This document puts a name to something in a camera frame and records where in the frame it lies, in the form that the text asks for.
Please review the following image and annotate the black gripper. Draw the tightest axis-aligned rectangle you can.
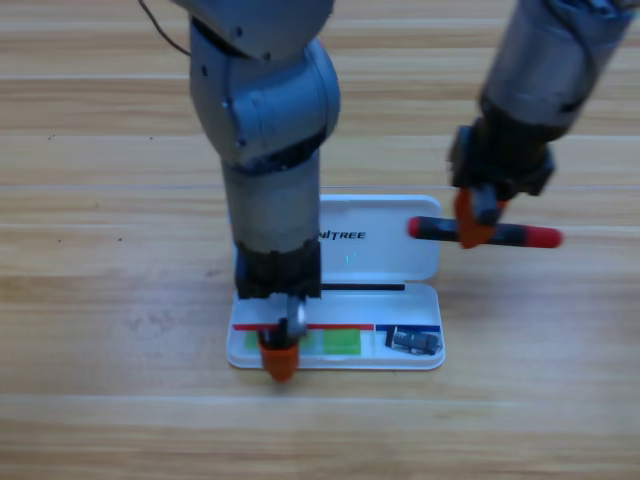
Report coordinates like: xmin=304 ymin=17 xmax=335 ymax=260
xmin=234 ymin=239 xmax=324 ymax=384
xmin=447 ymin=117 xmax=557 ymax=250

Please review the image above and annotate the black and red marker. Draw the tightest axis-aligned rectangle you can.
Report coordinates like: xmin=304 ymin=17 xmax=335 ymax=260
xmin=407 ymin=215 xmax=564 ymax=249

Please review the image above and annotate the green and white highlighter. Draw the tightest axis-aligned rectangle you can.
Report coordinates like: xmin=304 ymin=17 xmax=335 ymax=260
xmin=243 ymin=327 xmax=363 ymax=358

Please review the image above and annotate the white Unitree pencil case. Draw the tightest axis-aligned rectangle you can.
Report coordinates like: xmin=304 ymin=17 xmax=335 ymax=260
xmin=225 ymin=194 xmax=446 ymax=371

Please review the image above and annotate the black and blue eraser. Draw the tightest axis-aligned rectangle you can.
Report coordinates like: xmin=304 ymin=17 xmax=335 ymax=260
xmin=387 ymin=325 xmax=445 ymax=357

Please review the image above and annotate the thin brown cable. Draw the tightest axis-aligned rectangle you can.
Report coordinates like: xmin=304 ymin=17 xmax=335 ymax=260
xmin=138 ymin=0 xmax=194 ymax=57

